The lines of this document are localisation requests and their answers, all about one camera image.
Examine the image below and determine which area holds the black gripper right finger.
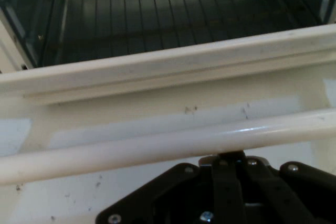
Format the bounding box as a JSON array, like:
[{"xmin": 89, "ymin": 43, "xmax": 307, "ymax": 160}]
[{"xmin": 237, "ymin": 152, "xmax": 336, "ymax": 224}]

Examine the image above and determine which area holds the cream oven door with handle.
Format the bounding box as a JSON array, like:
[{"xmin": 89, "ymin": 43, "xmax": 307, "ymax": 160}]
[{"xmin": 0, "ymin": 23, "xmax": 336, "ymax": 186}]

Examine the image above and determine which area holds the cream toaster oven body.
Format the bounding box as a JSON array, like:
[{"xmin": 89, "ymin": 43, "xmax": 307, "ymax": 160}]
[{"xmin": 0, "ymin": 0, "xmax": 336, "ymax": 74}]

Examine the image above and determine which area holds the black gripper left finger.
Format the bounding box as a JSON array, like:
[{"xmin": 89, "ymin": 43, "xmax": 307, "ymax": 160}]
[{"xmin": 94, "ymin": 155, "xmax": 247, "ymax": 224}]

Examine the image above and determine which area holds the wire oven rack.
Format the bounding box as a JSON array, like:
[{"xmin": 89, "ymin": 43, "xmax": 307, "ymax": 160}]
[{"xmin": 41, "ymin": 0, "xmax": 327, "ymax": 65}]

